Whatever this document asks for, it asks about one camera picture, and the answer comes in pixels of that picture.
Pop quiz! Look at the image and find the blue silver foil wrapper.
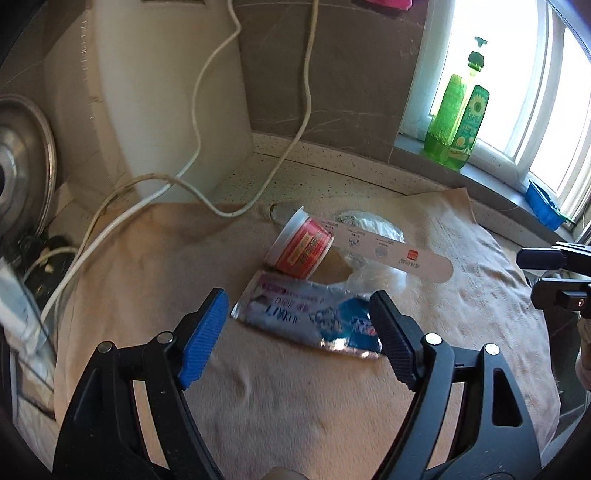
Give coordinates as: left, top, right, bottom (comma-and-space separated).
231, 271, 382, 359

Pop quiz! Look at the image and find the long white paper strip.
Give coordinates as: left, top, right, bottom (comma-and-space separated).
269, 200, 455, 282

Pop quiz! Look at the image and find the red white plastic cup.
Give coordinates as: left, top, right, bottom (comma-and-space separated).
264, 207, 334, 279

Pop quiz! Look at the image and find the blue box on sill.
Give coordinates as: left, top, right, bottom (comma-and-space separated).
525, 180, 575, 231

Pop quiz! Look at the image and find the clear plastic wrap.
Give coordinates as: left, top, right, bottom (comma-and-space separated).
334, 210, 407, 298

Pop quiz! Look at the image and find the beige cloth on counter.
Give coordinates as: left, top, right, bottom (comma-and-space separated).
54, 189, 560, 479

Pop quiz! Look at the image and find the green dish soap bottle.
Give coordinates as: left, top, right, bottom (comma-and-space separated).
424, 36, 490, 171

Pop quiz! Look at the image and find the white appliance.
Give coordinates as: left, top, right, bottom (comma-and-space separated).
44, 1, 253, 210

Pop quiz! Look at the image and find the steel pot lid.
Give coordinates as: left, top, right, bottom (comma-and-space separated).
1, 94, 57, 246

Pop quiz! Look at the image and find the white power cable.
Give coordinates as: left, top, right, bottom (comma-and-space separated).
38, 0, 321, 324

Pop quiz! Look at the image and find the pink cloth on wall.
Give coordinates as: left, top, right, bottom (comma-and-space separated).
355, 0, 413, 12

